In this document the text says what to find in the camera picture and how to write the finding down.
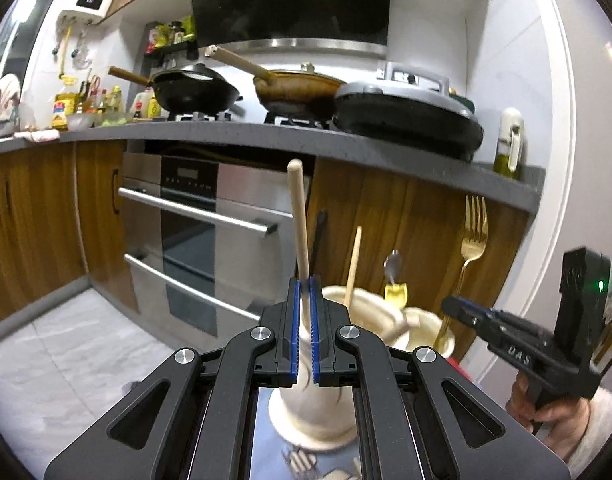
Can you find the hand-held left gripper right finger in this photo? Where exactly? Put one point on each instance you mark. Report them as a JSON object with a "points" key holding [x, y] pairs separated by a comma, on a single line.
{"points": [[314, 330]]}

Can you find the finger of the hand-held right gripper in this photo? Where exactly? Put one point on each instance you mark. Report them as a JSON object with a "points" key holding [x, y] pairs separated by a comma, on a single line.
{"points": [[455, 307], [478, 308]]}

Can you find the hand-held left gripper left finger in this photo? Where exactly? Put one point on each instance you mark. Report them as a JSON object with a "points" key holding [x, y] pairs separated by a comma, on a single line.
{"points": [[297, 330]]}

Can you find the cream floral ceramic cutlery holder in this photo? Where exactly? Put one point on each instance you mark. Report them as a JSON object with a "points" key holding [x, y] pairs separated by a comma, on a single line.
{"points": [[375, 315]]}

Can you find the gold metal fork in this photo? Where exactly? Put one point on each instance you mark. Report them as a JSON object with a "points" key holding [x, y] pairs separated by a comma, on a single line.
{"points": [[473, 240]]}

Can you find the wooden chopstick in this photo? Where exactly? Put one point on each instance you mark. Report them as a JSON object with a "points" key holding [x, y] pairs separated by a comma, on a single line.
{"points": [[301, 220], [353, 265]]}

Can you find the person's right forearm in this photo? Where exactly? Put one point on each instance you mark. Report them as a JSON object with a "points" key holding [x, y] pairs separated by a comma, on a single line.
{"points": [[605, 425]]}

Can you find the person's right hand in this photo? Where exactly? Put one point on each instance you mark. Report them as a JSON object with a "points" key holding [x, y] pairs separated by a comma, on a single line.
{"points": [[560, 417]]}

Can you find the wooden base cabinet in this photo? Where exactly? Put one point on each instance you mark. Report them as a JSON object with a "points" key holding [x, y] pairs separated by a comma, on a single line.
{"points": [[410, 220], [36, 220]]}

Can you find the stainless steel oven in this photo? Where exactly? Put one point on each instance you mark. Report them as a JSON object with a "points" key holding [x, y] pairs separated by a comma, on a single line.
{"points": [[196, 240]]}

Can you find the white-capped oil bottle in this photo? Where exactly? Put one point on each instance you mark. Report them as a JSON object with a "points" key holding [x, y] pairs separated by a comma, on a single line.
{"points": [[509, 145]]}

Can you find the black electric griddle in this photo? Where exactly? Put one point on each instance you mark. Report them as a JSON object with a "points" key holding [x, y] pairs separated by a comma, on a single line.
{"points": [[405, 120]]}

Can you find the grey kitchen countertop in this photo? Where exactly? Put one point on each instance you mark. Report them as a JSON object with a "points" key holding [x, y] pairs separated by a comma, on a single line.
{"points": [[236, 135]]}

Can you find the gas stove top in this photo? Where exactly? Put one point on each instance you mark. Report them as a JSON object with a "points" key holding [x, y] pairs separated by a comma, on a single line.
{"points": [[286, 121]]}

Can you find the brown frying pan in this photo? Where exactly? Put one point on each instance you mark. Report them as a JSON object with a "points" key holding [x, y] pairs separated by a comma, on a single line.
{"points": [[296, 92]]}

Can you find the group of condiment bottles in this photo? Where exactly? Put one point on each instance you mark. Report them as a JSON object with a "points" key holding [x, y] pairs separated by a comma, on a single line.
{"points": [[111, 102]]}

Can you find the yellow cooking oil bottle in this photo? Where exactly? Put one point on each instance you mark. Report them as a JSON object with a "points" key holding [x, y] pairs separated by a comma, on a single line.
{"points": [[60, 112]]}

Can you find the row of seasoning jars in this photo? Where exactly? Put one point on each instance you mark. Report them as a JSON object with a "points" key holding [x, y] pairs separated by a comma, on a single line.
{"points": [[171, 32]]}

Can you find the white dish rag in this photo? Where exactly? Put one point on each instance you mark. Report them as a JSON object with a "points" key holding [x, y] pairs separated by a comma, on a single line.
{"points": [[38, 135]]}

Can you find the black range hood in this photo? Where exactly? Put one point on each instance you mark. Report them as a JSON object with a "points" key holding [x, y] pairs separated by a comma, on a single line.
{"points": [[286, 0]]}

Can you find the white hanging cloth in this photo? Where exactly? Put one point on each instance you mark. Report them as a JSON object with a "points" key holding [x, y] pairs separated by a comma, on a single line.
{"points": [[7, 102]]}

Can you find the white water heater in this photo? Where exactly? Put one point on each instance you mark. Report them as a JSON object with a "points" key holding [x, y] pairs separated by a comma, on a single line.
{"points": [[85, 7]]}

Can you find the white door frame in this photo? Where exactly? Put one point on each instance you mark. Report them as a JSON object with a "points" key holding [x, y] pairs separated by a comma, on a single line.
{"points": [[570, 160]]}

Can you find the black wall shelf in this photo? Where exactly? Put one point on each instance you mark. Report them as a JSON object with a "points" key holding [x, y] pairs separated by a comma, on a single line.
{"points": [[171, 52]]}

